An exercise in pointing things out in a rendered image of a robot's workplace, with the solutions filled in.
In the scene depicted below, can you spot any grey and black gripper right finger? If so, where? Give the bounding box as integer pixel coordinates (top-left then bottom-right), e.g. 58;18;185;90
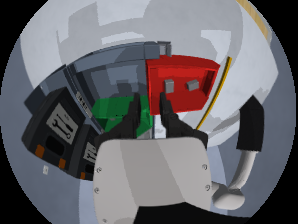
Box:
159;92;208;150

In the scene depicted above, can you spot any yellow bar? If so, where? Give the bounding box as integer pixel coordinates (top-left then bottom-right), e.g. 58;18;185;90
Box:
196;56;232;129

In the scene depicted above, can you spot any dark grey metal shelf rack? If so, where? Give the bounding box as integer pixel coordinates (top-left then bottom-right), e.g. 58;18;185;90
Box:
23;41;172;135

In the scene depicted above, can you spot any grey open bin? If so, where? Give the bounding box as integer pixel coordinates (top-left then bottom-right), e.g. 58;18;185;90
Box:
137;128;152;139

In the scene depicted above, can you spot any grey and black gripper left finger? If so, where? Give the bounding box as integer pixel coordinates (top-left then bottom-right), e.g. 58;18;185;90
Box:
94;93;141;153

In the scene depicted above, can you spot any red bin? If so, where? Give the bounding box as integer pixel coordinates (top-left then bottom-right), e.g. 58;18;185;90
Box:
146;55;221;116

